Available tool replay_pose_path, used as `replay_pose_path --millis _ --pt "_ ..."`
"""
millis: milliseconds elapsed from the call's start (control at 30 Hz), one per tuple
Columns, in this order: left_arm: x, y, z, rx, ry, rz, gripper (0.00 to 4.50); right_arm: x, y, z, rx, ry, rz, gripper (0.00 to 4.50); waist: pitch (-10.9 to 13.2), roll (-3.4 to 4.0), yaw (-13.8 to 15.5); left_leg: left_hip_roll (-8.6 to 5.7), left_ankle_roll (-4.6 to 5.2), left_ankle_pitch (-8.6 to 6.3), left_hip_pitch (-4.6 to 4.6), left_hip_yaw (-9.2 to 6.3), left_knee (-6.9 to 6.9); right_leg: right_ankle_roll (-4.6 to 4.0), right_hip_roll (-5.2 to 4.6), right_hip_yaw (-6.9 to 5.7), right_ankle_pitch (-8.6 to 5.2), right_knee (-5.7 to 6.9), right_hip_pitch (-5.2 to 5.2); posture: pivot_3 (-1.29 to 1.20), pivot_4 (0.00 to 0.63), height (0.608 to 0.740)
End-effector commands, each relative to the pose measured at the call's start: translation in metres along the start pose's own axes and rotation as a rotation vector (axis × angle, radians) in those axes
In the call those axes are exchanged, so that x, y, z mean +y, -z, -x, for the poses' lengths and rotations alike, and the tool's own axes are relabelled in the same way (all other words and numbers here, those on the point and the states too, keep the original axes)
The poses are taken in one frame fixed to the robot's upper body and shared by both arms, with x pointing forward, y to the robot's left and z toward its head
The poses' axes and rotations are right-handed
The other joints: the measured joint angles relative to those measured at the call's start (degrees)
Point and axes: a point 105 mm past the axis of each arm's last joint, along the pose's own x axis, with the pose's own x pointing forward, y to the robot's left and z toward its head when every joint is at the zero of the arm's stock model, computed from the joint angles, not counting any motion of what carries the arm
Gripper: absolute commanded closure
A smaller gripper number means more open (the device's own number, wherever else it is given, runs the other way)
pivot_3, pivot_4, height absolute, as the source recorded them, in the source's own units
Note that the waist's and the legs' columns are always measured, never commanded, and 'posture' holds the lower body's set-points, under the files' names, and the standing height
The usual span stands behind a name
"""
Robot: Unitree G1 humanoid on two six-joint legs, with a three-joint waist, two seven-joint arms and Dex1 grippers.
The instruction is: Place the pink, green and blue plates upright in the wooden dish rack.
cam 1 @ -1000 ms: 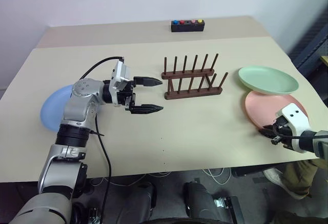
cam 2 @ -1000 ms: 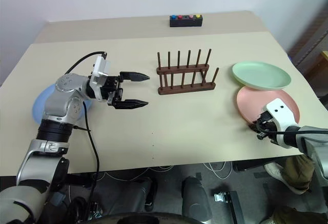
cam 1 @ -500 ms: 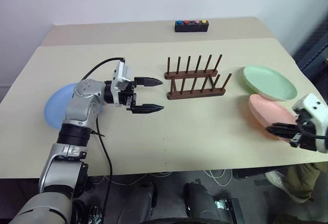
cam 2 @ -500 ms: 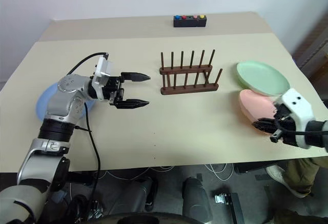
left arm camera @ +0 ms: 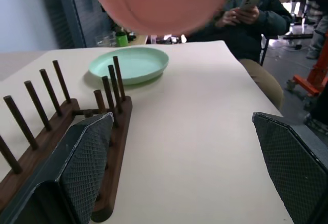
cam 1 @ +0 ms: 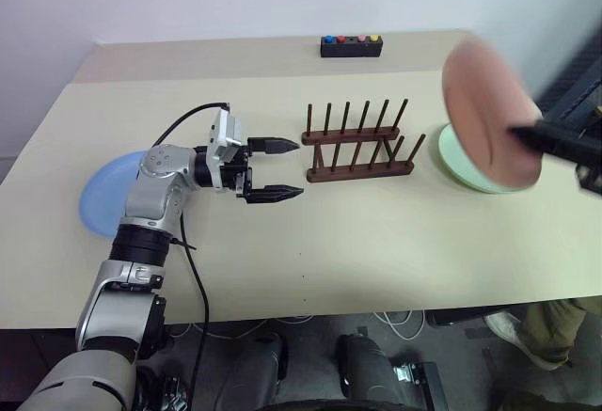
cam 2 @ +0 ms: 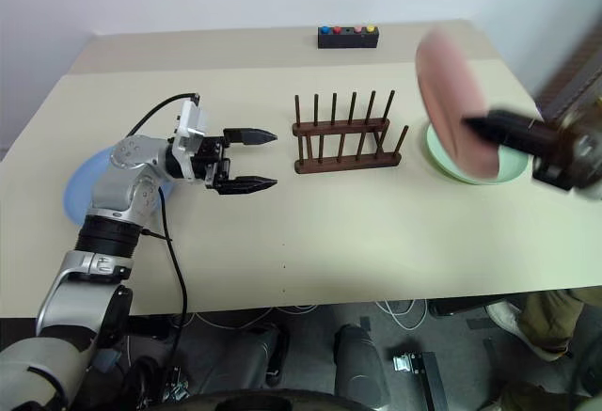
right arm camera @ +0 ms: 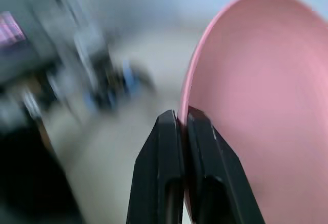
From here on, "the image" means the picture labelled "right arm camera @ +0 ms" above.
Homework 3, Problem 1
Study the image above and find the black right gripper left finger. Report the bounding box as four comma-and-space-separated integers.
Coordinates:
126, 109, 186, 224

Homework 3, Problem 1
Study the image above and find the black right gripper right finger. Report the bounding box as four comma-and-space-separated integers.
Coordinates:
184, 106, 267, 224

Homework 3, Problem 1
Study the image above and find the pink plate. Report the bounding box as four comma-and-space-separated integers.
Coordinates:
177, 0, 328, 224

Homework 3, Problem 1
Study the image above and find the dark blurred furniture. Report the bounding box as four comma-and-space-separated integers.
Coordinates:
0, 126, 85, 224

